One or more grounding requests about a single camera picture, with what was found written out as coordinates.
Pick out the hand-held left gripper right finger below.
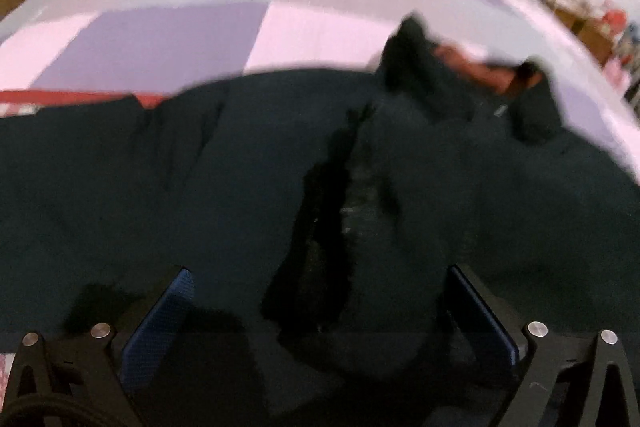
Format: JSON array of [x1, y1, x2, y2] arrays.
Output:
[[444, 264, 640, 427]]

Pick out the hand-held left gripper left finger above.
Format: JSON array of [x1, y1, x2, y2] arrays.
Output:
[[0, 266, 196, 427]]

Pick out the dark green jacket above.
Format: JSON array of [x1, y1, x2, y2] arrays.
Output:
[[0, 13, 640, 427]]

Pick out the patchwork bed sheet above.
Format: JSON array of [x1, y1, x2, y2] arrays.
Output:
[[0, 0, 640, 184]]

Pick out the low wooden cabinet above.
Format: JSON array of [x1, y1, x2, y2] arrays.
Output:
[[554, 6, 617, 64]]

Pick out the red bag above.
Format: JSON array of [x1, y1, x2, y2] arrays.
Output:
[[601, 8, 629, 34]]

